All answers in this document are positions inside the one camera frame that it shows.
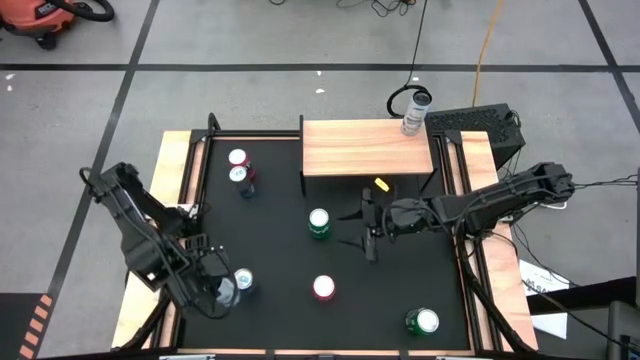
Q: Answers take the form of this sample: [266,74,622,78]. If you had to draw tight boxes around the orange shop vacuum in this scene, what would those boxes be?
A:
[0,0,77,51]

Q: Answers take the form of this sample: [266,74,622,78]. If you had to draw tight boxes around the green Sprite soda can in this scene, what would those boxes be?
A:
[404,307,441,336]
[307,207,331,241]

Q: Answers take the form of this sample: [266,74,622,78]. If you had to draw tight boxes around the wooden shelf with black legs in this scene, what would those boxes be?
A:
[298,114,436,197]

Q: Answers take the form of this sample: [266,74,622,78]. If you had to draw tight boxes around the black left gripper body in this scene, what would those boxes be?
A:
[185,231,234,287]

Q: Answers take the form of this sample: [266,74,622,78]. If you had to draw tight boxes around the blue silver energy drink can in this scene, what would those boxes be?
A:
[227,165,257,200]
[233,267,257,294]

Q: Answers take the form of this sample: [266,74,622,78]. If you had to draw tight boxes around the grey box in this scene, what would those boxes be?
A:
[607,299,640,360]

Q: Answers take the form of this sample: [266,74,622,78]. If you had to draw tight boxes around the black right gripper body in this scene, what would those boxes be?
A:
[360,186,419,265]

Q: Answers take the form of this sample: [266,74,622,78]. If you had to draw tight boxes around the red Fanta soda can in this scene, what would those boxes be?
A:
[312,274,337,302]
[227,148,257,182]

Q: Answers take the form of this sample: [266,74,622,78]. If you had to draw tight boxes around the black vacuum hose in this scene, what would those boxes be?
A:
[47,0,117,23]

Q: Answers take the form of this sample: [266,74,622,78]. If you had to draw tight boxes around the plain white paper sheet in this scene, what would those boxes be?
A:
[530,312,570,341]

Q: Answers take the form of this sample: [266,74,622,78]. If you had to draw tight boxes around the orange extension cable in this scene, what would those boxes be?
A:
[472,0,504,107]

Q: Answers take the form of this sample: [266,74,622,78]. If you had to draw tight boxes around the black table mat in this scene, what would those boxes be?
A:
[179,138,472,351]

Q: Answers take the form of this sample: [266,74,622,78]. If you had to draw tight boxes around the black coiled floor cable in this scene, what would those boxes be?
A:
[386,0,431,119]

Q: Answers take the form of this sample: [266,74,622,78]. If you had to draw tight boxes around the silver Celsius drink can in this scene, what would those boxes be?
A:
[400,89,434,137]
[215,276,242,309]

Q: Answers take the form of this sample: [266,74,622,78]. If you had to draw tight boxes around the black mat orange stripes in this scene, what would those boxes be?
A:
[0,292,55,360]

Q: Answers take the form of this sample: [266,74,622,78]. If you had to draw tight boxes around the black braided cable sleeve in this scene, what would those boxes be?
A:
[455,237,532,354]
[119,294,176,350]

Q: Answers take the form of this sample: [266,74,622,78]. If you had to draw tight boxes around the white printed paper sheet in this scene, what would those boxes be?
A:
[519,258,571,297]

